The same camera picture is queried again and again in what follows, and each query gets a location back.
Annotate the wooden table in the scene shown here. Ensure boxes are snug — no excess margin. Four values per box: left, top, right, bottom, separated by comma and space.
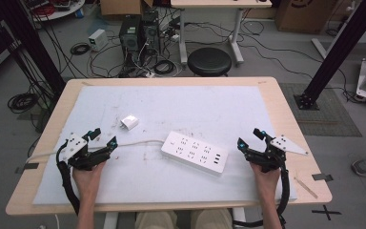
5, 75, 334, 229

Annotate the thin wooden stick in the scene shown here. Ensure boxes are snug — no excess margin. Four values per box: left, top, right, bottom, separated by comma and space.
293, 176, 319, 200

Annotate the white power strip cable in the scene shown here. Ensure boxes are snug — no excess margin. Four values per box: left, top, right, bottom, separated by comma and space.
26, 139, 167, 164

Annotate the person's right hand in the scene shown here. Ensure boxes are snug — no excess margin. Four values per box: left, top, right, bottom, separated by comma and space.
249, 161, 282, 200

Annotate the person's left hand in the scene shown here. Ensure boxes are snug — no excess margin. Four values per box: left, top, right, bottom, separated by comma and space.
71, 159, 108, 198

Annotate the round white table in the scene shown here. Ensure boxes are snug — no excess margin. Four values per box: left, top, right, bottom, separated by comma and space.
24, 0, 87, 22

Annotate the white table mat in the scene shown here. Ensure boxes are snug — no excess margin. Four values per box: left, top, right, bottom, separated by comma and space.
32, 84, 298, 205

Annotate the coiled black cable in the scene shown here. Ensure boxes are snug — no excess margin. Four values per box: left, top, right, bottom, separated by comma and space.
7, 92, 40, 115
152, 59, 176, 76
69, 42, 92, 56

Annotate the black sleeved gripper cable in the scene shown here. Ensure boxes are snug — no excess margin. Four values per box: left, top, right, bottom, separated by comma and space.
54, 142, 81, 216
233, 167, 291, 229

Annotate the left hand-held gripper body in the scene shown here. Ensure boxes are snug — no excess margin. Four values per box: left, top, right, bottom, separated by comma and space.
56, 132, 111, 172

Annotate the large cardboard box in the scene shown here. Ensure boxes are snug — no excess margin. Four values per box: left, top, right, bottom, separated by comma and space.
274, 0, 338, 35

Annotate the white power supply box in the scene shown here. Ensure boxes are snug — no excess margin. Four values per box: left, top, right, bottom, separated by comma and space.
88, 29, 110, 52

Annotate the white charger adapter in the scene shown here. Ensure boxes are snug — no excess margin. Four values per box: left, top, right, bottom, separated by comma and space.
119, 114, 140, 132

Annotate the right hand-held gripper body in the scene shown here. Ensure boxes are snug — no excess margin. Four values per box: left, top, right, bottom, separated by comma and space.
243, 135, 310, 174

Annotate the person's left leg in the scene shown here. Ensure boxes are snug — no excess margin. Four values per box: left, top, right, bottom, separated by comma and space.
134, 209, 179, 229

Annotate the black metal post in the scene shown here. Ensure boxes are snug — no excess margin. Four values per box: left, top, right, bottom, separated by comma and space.
293, 0, 366, 112
0, 0, 67, 94

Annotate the person's right leg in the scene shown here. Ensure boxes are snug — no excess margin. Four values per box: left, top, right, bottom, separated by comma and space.
190, 207, 234, 229

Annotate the black computer tower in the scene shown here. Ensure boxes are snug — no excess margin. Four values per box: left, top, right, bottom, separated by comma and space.
141, 10, 161, 55
118, 14, 143, 54

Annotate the person's leg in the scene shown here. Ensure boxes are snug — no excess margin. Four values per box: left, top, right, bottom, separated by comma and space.
134, 209, 179, 229
190, 207, 234, 229

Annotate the black round stool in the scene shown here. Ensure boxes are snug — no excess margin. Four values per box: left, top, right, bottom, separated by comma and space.
187, 47, 233, 77

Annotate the white desk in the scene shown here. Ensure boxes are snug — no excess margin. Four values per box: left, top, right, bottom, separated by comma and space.
170, 0, 274, 67

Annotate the white power strip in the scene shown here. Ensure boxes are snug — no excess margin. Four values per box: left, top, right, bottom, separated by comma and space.
160, 130, 230, 177

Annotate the grey floor mat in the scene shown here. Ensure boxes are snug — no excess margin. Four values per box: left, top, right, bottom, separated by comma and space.
278, 82, 363, 138

